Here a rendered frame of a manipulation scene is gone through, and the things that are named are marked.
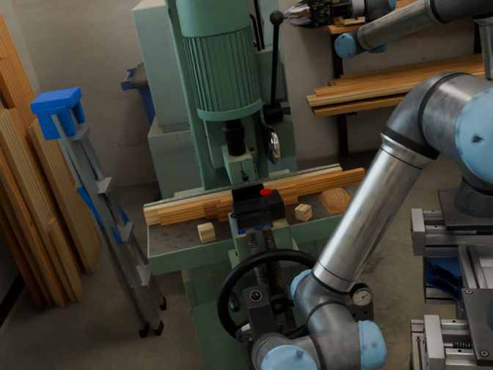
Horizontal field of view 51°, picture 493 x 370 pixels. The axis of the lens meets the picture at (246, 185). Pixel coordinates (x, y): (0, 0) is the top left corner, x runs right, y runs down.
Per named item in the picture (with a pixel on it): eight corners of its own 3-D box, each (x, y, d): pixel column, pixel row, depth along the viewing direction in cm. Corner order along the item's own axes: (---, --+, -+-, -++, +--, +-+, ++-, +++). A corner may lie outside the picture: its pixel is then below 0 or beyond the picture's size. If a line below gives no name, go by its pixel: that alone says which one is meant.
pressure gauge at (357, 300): (353, 313, 148) (351, 291, 145) (348, 305, 152) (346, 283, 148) (374, 309, 149) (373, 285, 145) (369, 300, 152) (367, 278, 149)
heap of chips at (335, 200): (330, 214, 143) (329, 205, 142) (316, 194, 154) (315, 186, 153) (359, 208, 144) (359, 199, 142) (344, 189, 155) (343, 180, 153)
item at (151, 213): (147, 225, 152) (143, 211, 150) (147, 222, 154) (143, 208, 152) (343, 183, 158) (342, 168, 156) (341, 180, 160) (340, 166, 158)
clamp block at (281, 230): (238, 268, 132) (233, 238, 128) (231, 241, 144) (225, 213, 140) (295, 255, 133) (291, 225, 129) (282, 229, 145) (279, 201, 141)
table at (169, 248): (152, 298, 131) (146, 278, 128) (150, 237, 158) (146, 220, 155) (381, 246, 136) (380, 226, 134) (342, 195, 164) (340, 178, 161)
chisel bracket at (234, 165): (232, 190, 146) (227, 162, 142) (226, 171, 158) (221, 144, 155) (258, 185, 146) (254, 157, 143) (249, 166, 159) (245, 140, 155)
